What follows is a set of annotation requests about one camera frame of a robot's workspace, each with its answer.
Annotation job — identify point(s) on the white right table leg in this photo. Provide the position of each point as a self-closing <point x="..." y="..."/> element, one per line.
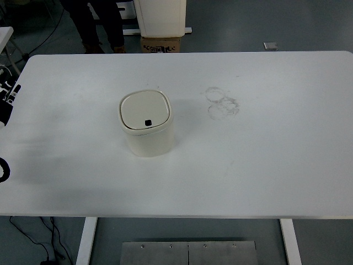
<point x="290" y="242"/>

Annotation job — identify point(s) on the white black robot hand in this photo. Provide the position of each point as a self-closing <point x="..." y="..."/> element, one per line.
<point x="9" y="91"/>

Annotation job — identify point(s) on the black ring robot part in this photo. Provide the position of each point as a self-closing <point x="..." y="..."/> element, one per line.
<point x="5" y="170"/>

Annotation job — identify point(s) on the small grey floor plate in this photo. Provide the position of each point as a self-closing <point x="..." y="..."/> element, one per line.
<point x="270" y="46"/>

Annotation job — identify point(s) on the cream plastic trash can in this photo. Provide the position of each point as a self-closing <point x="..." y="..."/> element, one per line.
<point x="146" y="118"/>

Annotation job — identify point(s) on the white table foot bar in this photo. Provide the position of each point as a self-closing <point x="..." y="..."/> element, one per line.
<point x="128" y="32"/>

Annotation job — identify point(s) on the white left table leg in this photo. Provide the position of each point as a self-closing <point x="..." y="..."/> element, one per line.
<point x="87" y="240"/>

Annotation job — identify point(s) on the brown cardboard box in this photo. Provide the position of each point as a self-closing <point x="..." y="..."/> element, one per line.
<point x="160" y="45"/>

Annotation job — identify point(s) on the white cabinet box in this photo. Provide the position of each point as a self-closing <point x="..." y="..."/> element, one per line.
<point x="161" y="18"/>

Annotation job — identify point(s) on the white table leg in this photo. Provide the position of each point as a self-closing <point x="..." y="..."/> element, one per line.
<point x="87" y="240"/>
<point x="290" y="242"/>

